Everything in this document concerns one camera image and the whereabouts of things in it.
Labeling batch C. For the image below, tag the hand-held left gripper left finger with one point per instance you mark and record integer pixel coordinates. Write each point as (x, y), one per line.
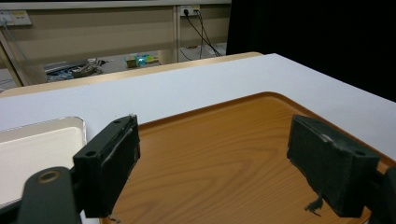
(106, 165)

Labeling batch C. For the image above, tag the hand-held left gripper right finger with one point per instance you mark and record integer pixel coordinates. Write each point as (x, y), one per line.
(333, 168)

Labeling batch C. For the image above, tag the white metal tray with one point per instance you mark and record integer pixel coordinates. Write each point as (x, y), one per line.
(34, 152)

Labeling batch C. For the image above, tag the beige wooden table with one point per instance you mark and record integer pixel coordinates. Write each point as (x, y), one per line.
(130, 74)

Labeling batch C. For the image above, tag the pile of grey clutter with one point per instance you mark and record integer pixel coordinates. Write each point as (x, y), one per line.
(77, 70)

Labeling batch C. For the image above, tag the green and blue toy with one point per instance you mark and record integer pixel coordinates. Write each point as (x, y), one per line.
(141, 60)

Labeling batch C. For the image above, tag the brown wooden tray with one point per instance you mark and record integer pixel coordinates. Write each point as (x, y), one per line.
(218, 161)

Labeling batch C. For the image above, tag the black curtain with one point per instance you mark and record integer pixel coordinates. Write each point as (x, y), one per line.
(314, 40)

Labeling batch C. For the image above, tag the white socket panel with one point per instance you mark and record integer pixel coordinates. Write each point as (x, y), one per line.
(14, 18)

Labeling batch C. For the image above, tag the white wall socket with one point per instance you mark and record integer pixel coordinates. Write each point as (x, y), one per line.
(188, 10)

